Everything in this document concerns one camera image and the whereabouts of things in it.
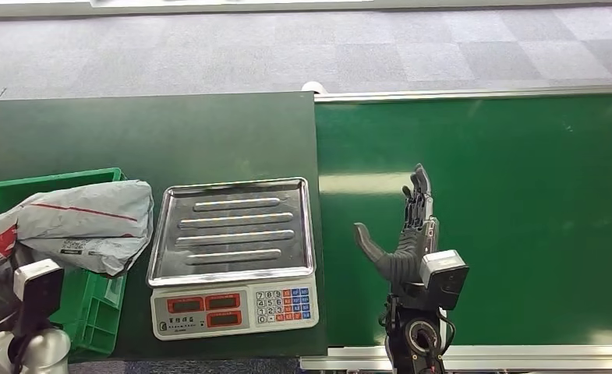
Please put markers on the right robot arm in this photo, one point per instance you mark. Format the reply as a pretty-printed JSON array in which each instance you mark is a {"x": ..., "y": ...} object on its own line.
[{"x": 416, "y": 335}]

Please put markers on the white conveyor roller end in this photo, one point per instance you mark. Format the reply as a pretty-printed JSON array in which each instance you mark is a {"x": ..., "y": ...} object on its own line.
[{"x": 313, "y": 88}]

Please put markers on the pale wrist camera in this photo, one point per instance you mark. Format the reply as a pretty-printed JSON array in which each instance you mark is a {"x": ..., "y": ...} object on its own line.
[
  {"x": 445, "y": 279},
  {"x": 37, "y": 291}
]

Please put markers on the silver conveyor frame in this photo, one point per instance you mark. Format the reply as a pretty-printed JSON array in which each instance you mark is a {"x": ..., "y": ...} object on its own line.
[{"x": 491, "y": 357}]

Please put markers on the bright green conveyor belt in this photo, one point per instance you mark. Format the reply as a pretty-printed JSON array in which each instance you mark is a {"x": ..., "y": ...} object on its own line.
[{"x": 517, "y": 206}]

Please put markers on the green plastic crate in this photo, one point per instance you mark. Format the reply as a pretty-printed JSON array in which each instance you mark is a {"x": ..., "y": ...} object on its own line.
[{"x": 91, "y": 309}]

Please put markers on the dark green table mat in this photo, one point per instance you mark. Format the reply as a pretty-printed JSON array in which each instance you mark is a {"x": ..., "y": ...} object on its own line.
[{"x": 156, "y": 134}]

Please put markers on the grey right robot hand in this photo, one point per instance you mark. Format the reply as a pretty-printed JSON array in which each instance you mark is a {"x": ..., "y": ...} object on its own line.
[{"x": 403, "y": 263}]

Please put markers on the grey package with red stripe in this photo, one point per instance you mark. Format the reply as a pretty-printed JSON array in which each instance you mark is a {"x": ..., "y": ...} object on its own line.
[{"x": 88, "y": 222}]

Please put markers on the steel ribbed scale tray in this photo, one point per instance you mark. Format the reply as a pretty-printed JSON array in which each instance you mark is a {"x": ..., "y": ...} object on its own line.
[{"x": 233, "y": 227}]

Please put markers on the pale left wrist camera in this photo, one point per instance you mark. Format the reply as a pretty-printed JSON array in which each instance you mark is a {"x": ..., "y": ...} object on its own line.
[{"x": 37, "y": 291}]

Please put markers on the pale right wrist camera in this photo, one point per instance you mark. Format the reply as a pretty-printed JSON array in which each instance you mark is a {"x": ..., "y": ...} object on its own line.
[{"x": 445, "y": 279}]

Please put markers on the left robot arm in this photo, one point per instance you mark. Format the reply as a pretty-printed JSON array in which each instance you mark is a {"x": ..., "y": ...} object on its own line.
[{"x": 37, "y": 353}]

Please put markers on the white electronic scale body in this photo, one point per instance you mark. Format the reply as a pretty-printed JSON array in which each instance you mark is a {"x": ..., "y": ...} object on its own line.
[{"x": 233, "y": 315}]

